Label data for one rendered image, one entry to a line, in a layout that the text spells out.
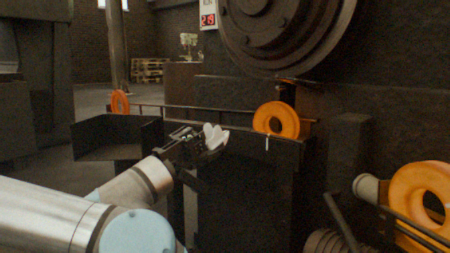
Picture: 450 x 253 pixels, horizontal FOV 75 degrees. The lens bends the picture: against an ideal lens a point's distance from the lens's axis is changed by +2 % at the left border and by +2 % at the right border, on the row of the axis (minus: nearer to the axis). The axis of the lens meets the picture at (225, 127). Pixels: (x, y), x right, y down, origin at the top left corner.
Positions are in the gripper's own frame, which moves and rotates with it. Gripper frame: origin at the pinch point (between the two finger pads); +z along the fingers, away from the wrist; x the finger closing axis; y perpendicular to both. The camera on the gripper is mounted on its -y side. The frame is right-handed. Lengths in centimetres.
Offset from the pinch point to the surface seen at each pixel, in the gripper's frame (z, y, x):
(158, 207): 13, -83, 99
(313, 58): 25.0, 12.7, -13.1
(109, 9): 296, 37, 642
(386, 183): 4.9, -5.1, -37.1
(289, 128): 21.1, -8.0, -5.4
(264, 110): 21.6, -3.3, 3.5
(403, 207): 2.1, -7.2, -40.9
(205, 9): 43, 27, 44
